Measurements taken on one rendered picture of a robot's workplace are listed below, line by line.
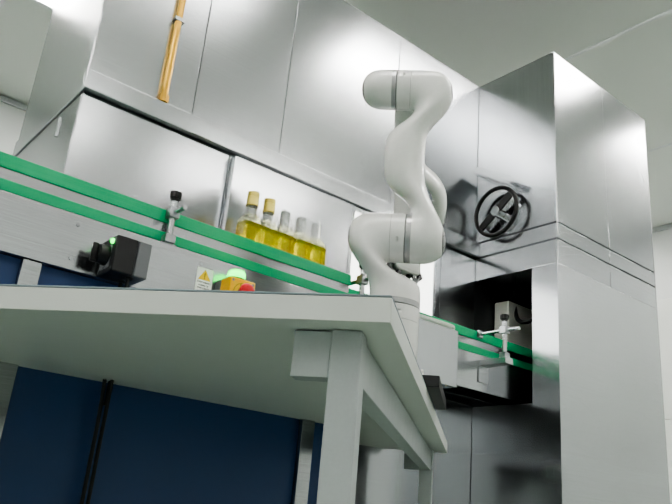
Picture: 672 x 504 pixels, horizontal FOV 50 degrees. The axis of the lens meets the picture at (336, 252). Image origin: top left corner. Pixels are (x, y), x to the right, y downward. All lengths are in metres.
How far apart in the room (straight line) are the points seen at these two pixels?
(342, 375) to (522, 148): 2.17
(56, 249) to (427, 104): 0.92
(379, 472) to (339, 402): 1.54
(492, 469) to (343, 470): 1.84
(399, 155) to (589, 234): 1.30
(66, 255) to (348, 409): 0.87
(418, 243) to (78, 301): 0.91
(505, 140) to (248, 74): 1.16
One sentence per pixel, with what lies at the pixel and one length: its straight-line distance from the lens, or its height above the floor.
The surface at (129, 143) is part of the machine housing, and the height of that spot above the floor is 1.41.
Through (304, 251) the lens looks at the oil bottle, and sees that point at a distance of 2.10.
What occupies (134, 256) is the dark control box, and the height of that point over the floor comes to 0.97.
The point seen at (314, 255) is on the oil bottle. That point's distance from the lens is 2.12.
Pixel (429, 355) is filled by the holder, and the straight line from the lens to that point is 1.93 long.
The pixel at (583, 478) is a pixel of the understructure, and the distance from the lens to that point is 2.65.
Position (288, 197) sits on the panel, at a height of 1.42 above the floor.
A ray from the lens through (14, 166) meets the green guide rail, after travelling 1.65.
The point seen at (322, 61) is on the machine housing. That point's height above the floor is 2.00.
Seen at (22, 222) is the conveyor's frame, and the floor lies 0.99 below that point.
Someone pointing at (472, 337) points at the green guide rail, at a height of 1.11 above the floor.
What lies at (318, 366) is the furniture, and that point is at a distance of 0.93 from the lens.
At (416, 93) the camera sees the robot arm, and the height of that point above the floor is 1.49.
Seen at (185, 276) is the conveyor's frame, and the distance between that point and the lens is 1.72.
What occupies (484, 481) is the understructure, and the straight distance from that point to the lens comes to 2.73.
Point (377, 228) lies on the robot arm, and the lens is 1.72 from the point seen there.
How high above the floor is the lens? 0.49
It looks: 20 degrees up
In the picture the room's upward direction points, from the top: 5 degrees clockwise
